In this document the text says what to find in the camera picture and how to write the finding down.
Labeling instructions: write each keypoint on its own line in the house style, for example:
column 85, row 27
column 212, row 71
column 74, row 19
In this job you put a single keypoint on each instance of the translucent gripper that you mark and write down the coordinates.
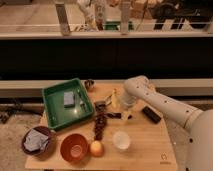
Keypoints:
column 126, row 114

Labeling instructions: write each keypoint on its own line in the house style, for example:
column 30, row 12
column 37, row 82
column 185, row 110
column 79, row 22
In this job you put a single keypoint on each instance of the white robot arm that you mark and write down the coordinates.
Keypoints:
column 197, row 122

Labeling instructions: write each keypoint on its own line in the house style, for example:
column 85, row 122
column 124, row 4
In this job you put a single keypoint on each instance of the black rectangular block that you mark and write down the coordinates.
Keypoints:
column 151, row 115

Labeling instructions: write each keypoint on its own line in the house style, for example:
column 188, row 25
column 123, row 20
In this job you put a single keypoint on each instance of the brown grape bunch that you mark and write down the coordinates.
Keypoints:
column 100, row 123

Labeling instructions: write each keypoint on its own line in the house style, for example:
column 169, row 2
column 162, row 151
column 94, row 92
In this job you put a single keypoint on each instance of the white cup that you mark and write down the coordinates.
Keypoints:
column 121, row 140

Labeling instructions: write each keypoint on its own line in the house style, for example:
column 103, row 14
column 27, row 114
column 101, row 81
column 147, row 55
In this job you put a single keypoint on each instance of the orange fruit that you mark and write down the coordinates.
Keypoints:
column 96, row 149

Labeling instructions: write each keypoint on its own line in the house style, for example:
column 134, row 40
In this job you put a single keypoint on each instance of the green plastic tray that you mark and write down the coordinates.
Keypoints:
column 59, row 116

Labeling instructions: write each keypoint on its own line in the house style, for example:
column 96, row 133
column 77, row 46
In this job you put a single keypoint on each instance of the grey sponge block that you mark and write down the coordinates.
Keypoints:
column 69, row 99

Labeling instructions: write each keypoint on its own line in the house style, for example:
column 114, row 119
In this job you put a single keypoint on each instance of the orange bowl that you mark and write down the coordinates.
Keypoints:
column 74, row 148

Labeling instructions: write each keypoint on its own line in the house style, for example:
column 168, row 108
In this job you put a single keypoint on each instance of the dark purple bowl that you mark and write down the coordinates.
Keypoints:
column 43, row 129

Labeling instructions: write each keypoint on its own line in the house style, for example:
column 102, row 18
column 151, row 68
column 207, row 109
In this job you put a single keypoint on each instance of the grey crumpled cloth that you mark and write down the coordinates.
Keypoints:
column 35, row 140

